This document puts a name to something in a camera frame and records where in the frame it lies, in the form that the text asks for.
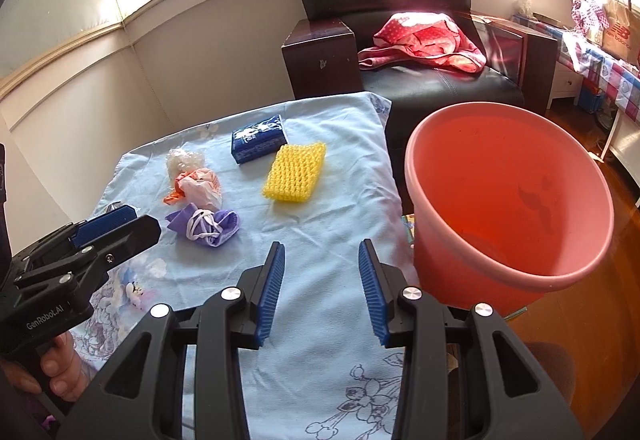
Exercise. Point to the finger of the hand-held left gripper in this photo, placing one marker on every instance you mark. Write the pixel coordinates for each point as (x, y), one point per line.
(105, 222)
(130, 235)

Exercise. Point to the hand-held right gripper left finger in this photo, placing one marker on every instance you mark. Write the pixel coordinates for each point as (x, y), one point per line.
(270, 285)

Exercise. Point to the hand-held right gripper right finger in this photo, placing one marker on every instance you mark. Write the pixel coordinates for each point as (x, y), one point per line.
(372, 290)

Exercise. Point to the purple face mask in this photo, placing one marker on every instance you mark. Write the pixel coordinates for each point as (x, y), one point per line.
(225, 225)

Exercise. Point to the orange white plastic bag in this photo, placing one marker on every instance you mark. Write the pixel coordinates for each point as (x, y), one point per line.
(200, 187)

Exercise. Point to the white bag back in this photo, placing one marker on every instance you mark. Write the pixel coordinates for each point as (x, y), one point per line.
(182, 162)

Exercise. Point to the pink plastic bucket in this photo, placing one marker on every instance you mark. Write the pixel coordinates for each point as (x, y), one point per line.
(450, 240)

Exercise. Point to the yellow foam net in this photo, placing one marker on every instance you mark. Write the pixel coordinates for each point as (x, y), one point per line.
(295, 172)

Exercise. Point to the blue tissue packet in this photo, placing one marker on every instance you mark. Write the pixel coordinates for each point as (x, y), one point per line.
(257, 140)

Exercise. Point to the person's left hand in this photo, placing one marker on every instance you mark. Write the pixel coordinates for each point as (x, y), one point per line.
(65, 370)

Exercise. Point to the light blue floral cloth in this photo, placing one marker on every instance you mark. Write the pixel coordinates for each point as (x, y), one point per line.
(310, 230)

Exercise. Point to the dark wooden side cabinet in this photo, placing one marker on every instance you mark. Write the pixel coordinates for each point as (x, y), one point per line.
(320, 60)
(535, 60)

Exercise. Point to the red dotted cloth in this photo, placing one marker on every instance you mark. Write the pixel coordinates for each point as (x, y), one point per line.
(425, 40)

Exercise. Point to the white drawer cabinet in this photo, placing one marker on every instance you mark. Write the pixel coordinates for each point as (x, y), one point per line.
(565, 85)

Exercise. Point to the blue storage bin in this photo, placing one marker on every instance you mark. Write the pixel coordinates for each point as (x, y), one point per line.
(592, 102)

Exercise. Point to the clear plastic bag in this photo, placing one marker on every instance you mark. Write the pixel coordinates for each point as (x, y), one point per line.
(526, 6)

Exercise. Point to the table with checkered cloth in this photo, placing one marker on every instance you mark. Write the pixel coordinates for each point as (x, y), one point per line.
(620, 75)

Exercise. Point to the pink gingham cloth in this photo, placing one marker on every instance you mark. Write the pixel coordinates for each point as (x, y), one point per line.
(587, 12)

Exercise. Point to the brown paper bag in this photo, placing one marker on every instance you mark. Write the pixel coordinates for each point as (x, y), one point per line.
(622, 30)

